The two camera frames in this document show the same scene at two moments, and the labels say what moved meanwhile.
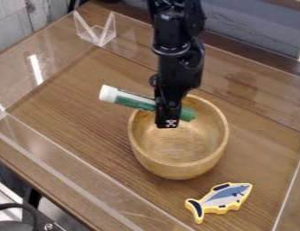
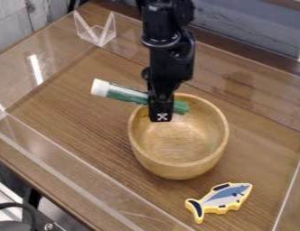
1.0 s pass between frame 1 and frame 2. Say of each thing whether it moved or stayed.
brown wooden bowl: stayed
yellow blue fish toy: stayed
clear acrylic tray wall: stayed
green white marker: moved
